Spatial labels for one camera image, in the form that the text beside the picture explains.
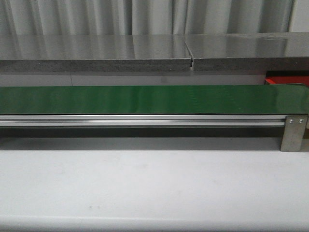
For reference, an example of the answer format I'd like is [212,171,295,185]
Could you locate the grey stone counter right slab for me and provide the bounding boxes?
[184,32,309,72]

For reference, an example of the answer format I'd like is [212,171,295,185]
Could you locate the steel conveyor support bracket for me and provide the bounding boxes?
[281,115,308,152]

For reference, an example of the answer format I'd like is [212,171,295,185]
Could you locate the aluminium conveyor frame rail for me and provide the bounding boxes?
[0,115,287,127]

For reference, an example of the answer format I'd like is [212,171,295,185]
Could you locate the grey stone counter slab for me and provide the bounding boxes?
[0,35,191,73]
[184,32,309,72]

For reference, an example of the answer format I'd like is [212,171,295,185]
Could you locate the grey pleated curtain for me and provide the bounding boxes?
[0,0,294,35]

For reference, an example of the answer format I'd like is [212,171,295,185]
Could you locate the green conveyor belt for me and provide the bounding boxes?
[0,85,309,115]

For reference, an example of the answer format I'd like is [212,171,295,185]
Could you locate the red plastic tray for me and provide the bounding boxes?
[265,75,309,86]

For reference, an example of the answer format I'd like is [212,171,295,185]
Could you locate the grey stone counter left slab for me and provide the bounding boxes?
[0,35,191,73]

